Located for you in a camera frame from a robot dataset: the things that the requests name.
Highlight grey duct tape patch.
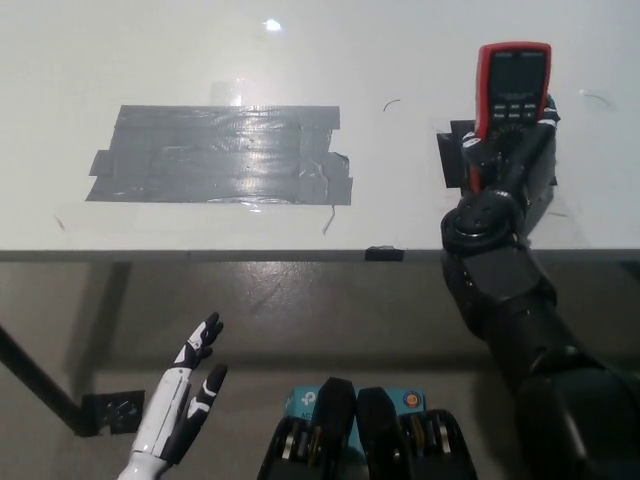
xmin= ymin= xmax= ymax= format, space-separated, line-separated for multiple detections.
xmin=84 ymin=104 xmax=354 ymax=206

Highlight black right hand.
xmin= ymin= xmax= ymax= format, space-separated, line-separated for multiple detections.
xmin=461 ymin=93 xmax=561 ymax=236

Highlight small black tape piece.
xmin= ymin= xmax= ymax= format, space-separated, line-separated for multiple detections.
xmin=364 ymin=245 xmax=405 ymax=263

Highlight black and teal robot body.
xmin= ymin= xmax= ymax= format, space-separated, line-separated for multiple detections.
xmin=257 ymin=377 xmax=476 ymax=480

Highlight red digital multimeter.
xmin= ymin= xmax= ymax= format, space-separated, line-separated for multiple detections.
xmin=464 ymin=43 xmax=553 ymax=196

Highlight black tape patch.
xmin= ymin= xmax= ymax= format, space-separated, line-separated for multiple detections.
xmin=436 ymin=119 xmax=559 ymax=190

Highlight white and black left hand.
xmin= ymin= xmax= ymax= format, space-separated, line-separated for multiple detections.
xmin=130 ymin=312 xmax=229 ymax=464

